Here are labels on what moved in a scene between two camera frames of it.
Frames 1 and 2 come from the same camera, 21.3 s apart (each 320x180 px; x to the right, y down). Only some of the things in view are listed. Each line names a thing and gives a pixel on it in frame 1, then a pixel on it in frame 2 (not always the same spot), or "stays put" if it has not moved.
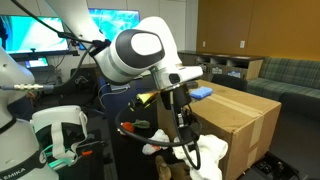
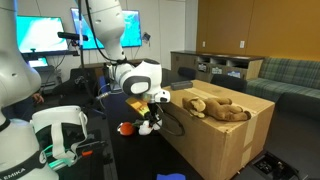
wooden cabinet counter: x=250 y=67 stays put
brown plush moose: x=175 y=171 -> x=218 y=108
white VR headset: x=59 y=129 stays put
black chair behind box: x=231 y=81 stays put
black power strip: x=281 y=169 stays put
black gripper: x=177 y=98 -> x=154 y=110
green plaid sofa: x=294 y=83 stays put
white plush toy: x=159 y=135 -> x=144 y=128
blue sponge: x=201 y=92 -> x=173 y=176
